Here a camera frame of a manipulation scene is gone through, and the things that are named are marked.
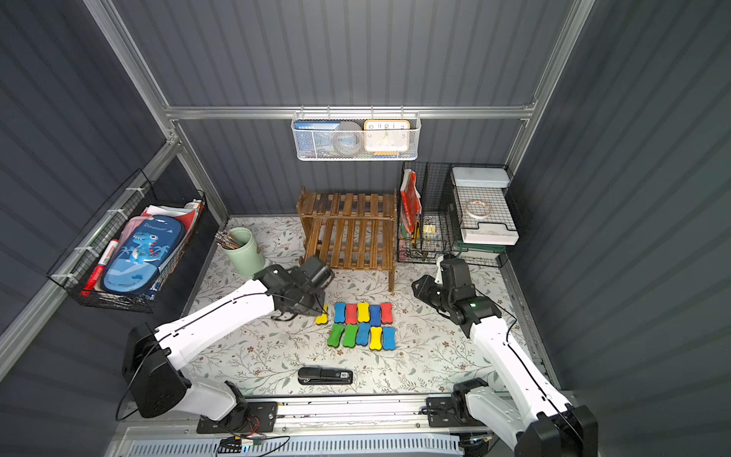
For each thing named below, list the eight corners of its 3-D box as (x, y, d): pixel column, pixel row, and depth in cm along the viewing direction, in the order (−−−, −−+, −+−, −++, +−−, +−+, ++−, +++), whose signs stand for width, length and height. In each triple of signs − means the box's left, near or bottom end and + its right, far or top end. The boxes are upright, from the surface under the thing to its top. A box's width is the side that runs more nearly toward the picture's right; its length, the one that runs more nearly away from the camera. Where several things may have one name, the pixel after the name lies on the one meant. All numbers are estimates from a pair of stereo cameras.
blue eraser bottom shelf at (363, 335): (356, 344, 88) (355, 341, 86) (359, 324, 92) (359, 321, 90) (367, 346, 87) (367, 343, 85) (370, 326, 91) (370, 323, 90)
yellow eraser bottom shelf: (369, 349, 87) (369, 347, 85) (369, 330, 91) (369, 327, 89) (382, 349, 87) (382, 347, 85) (381, 330, 91) (382, 327, 89)
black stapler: (301, 385, 81) (297, 380, 76) (303, 372, 83) (299, 367, 79) (352, 385, 80) (351, 380, 76) (352, 372, 83) (351, 366, 79)
